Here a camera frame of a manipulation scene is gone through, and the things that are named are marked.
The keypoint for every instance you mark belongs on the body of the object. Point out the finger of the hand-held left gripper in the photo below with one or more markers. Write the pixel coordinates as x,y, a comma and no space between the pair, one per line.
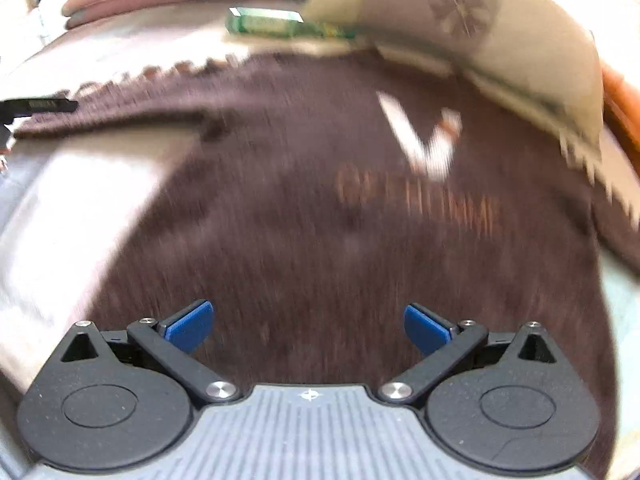
40,105

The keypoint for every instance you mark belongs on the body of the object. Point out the floral patchwork pillow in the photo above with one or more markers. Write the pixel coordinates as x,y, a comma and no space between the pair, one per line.
525,35

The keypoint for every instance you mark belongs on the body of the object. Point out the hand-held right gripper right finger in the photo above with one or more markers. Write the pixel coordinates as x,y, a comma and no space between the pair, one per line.
427,329

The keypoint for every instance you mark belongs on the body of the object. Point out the brown fuzzy sweater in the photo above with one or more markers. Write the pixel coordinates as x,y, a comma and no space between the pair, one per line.
300,240

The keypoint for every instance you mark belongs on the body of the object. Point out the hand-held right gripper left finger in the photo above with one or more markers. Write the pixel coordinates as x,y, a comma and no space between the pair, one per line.
190,326

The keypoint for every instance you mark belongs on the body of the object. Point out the wooden headboard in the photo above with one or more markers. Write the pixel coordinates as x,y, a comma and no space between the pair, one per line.
622,110

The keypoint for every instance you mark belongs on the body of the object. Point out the green glass bottle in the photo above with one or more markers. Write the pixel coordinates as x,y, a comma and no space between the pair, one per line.
265,22

